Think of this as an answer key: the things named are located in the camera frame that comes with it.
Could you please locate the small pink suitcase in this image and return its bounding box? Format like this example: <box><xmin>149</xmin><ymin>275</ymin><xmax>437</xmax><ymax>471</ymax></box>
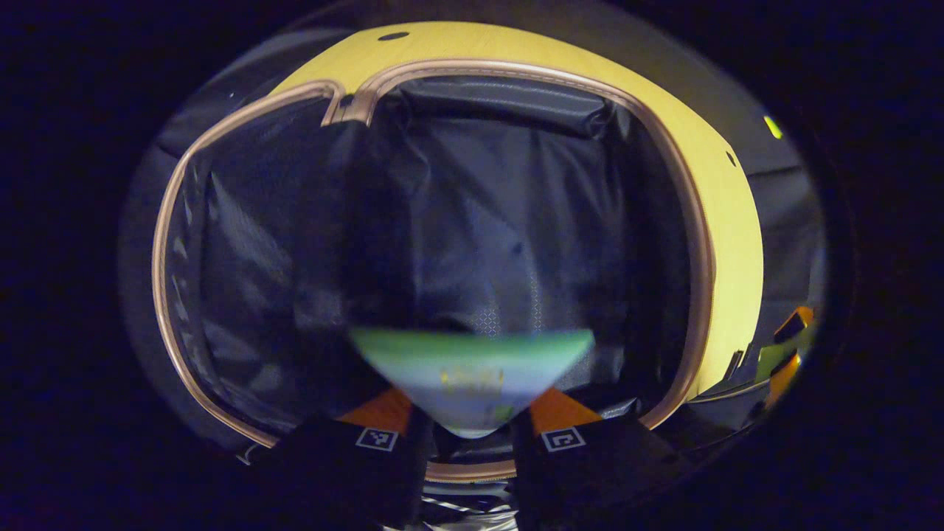
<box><xmin>151</xmin><ymin>59</ymin><xmax>716</xmax><ymax>484</ymax></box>

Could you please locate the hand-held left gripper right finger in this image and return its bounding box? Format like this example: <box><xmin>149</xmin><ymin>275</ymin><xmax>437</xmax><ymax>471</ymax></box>
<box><xmin>511</xmin><ymin>389</ymin><xmax>698</xmax><ymax>531</ymax></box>

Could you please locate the slim cosmetic tube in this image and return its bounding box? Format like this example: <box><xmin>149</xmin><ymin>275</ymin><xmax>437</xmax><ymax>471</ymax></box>
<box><xmin>754</xmin><ymin>333</ymin><xmax>812</xmax><ymax>381</ymax></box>

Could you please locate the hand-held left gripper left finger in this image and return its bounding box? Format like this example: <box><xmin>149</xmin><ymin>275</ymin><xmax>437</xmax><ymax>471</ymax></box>
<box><xmin>240</xmin><ymin>387</ymin><xmax>432</xmax><ymax>531</ymax></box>

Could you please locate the green white cosmetic tube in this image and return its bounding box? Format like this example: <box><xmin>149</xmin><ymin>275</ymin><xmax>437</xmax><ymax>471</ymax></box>
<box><xmin>349</xmin><ymin>328</ymin><xmax>595</xmax><ymax>440</ymax></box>

